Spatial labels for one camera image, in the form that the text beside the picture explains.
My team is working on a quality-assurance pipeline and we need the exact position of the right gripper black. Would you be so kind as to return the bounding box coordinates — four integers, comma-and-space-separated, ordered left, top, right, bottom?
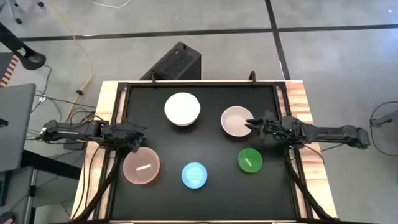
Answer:
245, 110, 295, 142

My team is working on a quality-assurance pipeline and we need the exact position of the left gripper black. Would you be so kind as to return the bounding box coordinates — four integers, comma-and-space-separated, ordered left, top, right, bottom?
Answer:
119, 122, 149, 154

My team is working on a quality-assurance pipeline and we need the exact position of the beige bowl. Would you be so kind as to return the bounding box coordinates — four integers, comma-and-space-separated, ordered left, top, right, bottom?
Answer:
220, 105, 255, 138

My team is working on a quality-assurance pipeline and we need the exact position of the translucent pink bowl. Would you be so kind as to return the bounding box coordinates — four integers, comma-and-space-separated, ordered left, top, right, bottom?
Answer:
122, 146, 161, 185

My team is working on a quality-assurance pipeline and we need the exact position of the blue bowl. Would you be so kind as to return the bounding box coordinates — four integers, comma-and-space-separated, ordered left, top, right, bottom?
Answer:
181, 161, 209, 190

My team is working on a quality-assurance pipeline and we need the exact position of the green bowl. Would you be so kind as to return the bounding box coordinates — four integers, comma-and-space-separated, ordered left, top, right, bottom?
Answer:
237, 147, 264, 174

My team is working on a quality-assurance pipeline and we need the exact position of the large white bowl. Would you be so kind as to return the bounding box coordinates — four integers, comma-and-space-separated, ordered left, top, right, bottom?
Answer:
164, 91, 201, 127

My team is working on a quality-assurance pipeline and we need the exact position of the black table mat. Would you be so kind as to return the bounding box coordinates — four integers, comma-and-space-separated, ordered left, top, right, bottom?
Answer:
111, 84, 296, 221

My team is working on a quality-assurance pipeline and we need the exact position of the black computer tower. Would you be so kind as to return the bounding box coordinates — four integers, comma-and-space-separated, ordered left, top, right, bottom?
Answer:
139, 41, 203, 82

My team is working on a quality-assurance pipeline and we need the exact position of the black crossbar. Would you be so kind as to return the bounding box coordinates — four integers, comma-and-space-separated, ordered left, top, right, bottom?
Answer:
21, 149, 83, 181

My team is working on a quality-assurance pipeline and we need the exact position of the grey laptop lid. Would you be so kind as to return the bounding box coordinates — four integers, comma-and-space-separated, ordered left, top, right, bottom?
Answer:
0, 83, 37, 174

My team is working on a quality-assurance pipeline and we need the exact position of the grey cart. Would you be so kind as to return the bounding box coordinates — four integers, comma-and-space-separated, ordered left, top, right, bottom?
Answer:
0, 166, 39, 224

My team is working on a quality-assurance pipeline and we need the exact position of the grey metal stand foot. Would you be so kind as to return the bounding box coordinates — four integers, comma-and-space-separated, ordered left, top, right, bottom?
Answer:
371, 110, 398, 128

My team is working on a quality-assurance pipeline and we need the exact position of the orange black striped edge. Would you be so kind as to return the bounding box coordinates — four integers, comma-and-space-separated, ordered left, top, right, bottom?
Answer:
0, 54, 21, 88

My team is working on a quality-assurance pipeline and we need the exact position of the office chair wheeled base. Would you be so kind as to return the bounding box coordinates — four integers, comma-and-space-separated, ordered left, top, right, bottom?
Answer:
0, 0, 45, 26

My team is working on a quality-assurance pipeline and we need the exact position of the black metal table frame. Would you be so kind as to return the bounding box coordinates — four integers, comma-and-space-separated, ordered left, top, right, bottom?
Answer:
104, 70, 301, 223

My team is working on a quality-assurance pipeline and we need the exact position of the thin black floor cable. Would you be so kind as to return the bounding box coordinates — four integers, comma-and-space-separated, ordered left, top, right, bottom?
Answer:
34, 92, 98, 110

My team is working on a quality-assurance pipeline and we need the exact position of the yellow cable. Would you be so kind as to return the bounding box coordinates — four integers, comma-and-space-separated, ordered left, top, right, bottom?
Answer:
48, 0, 94, 124

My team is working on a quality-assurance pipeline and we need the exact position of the black looped floor cable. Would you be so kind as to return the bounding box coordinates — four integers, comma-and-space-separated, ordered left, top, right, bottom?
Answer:
369, 100, 398, 157

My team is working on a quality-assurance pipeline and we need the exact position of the white cable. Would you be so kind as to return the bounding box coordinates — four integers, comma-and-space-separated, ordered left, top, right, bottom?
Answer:
86, 0, 132, 10

